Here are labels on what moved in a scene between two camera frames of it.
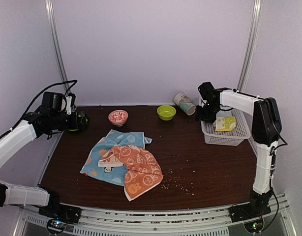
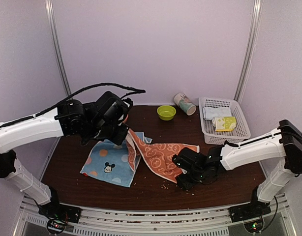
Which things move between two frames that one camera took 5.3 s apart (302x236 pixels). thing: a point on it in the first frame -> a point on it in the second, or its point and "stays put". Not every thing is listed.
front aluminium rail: (213, 221) stays put
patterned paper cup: (184, 103) stays put
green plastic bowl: (166, 112) stays put
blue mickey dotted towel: (114, 175) stays put
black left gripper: (82, 124) -> (118, 139)
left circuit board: (56, 226) stays put
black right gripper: (210, 119) -> (185, 185)
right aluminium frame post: (252, 44) stays put
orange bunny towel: (144, 170) -> (158, 158)
